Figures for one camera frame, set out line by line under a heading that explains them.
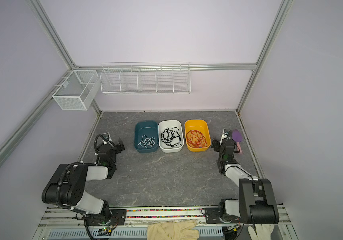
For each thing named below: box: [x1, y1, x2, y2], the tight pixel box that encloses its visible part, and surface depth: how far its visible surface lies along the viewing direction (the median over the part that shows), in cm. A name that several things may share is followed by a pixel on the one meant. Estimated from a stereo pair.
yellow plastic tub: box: [184, 119, 212, 152], surface depth 104 cm
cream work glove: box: [147, 219, 200, 240], surface depth 71 cm
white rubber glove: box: [247, 224, 275, 240], surface depth 71 cm
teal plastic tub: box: [134, 120, 159, 154], surface depth 104 cm
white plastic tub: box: [158, 120, 185, 153], surface depth 104 cm
